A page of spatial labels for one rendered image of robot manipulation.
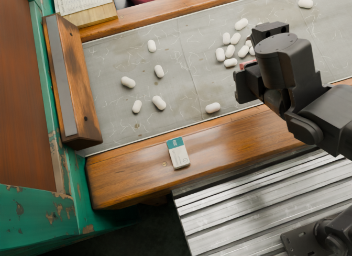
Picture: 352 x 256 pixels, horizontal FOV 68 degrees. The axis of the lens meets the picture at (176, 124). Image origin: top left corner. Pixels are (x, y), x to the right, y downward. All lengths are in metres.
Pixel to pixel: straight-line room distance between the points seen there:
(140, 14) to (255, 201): 0.54
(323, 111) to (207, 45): 0.41
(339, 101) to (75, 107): 0.43
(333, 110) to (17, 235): 0.39
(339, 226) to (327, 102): 0.26
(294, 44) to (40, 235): 0.40
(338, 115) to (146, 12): 0.53
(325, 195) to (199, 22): 0.52
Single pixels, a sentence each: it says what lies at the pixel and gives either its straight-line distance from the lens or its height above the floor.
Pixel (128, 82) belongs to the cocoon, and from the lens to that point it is 0.64.
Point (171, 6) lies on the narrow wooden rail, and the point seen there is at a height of 0.76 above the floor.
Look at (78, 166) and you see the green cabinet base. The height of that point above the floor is 0.79.
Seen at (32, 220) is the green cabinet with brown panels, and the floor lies 0.98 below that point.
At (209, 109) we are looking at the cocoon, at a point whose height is 0.76.
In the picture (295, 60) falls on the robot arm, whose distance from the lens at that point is 0.37.
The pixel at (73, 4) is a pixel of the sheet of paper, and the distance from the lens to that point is 0.79.
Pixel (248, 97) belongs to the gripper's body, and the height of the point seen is 0.86.
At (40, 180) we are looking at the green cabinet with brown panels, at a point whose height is 0.92.
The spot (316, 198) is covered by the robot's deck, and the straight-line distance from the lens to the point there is 0.71.
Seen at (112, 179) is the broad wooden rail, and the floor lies 0.76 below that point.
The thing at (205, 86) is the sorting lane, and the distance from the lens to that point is 0.64.
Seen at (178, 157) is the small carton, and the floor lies 0.79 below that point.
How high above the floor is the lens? 1.31
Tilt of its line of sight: 71 degrees down
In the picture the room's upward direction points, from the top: 7 degrees counter-clockwise
